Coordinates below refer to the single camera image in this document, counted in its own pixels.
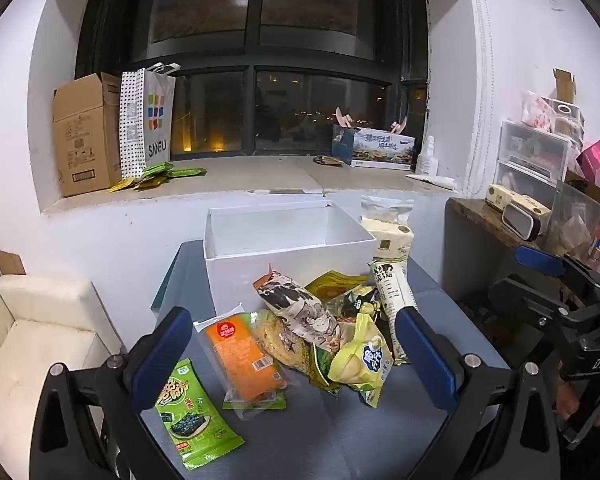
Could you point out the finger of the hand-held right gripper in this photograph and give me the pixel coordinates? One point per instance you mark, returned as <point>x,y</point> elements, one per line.
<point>535,257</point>
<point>520,300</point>

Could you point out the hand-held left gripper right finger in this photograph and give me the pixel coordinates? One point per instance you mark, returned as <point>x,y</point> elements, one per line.
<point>425,355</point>

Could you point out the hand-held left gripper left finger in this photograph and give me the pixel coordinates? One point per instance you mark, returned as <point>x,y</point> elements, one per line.
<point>160,360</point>

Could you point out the round cracker packet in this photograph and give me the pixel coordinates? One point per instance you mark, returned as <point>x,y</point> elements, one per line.
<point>275,337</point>

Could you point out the white cardboard box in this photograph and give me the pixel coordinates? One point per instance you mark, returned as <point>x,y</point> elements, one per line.
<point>260,280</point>

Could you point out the person's right hand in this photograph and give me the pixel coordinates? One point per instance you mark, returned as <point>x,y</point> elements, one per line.
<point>567,402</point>

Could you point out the cream grey speaker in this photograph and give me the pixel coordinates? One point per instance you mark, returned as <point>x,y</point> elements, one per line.
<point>525,217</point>

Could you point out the clear plastic container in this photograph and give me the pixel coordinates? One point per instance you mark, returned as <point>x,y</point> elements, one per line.
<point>575,225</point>

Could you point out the dark side cabinet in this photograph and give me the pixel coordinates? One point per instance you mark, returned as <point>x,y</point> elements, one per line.
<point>470,255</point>

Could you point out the yellow-green chip bag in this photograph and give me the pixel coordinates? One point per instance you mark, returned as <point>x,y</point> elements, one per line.
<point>360,365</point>

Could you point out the green seaweed packet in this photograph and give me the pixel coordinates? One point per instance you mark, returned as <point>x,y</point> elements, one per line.
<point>190,420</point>

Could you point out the tall white snack packet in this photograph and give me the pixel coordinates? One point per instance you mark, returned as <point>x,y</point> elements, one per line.
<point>396,292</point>

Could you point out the cream patterned box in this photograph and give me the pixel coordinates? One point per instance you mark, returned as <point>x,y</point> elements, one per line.
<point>497,196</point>

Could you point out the orange label snack packet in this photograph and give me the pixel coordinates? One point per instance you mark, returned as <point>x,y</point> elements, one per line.
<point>235,355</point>

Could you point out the clear drawer unit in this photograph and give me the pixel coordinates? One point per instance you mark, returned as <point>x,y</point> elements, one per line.
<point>530,160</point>

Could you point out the green snack packet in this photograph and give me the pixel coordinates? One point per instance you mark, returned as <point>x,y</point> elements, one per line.
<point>321,371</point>

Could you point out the yellow snack packet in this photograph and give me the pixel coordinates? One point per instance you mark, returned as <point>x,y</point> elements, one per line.
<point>336,281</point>

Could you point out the pink box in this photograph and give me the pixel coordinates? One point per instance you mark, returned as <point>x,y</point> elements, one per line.
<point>597,160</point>

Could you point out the cream tissue pack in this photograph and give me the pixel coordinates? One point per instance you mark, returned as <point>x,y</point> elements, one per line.
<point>390,240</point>

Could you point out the cream sofa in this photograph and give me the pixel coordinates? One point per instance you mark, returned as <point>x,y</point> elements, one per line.
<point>35,340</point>

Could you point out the white tube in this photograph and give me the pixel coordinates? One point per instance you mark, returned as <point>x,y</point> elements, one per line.
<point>430,181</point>

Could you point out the beige ink-drawing snack packet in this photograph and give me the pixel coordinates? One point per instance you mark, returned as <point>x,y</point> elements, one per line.
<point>300,310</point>

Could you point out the white bottle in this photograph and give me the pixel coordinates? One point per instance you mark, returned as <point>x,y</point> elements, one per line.
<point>426,160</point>

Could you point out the white round-hole gadget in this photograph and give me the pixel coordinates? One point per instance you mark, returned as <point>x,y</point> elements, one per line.
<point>567,115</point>

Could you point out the pink floral pack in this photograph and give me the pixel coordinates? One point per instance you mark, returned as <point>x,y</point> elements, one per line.
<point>540,110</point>

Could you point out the clear zip bag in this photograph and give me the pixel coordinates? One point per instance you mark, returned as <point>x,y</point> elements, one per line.
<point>385,207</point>

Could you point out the small cardboard box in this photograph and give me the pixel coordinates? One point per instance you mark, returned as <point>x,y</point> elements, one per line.
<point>564,85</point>

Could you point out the cardboard scrap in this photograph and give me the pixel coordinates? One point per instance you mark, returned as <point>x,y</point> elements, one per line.
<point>10,262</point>

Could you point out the pile of green sachets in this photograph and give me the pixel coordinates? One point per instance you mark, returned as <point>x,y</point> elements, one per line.
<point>150,175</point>

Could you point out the blue printed box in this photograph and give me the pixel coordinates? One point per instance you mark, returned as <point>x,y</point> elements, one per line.
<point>375,147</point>

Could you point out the small dark packet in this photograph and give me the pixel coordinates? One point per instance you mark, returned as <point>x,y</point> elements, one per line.
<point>327,160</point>

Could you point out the pink antler headband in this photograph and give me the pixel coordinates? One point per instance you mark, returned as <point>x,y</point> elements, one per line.
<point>344,119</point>

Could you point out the brown cardboard box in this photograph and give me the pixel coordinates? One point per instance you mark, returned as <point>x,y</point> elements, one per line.
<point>80,135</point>

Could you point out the white shopping bag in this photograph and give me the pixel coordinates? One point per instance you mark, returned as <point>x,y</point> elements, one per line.
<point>150,120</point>

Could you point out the dark window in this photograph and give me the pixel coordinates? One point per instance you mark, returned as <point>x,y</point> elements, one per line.
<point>255,50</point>

